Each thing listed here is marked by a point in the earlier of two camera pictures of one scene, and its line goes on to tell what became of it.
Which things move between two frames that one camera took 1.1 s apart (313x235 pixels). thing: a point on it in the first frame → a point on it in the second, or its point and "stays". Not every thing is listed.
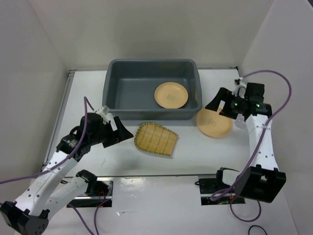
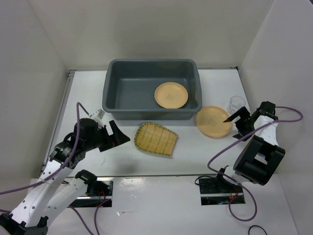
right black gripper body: [237, 104] → [244, 125]
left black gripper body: [105, 133] stays
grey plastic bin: [129, 86] stays
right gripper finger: [224, 94] → [242, 112]
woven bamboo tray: [154, 138] stays
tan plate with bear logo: [171, 95] stays
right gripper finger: [227, 109] → [238, 136]
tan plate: [212, 124] stays
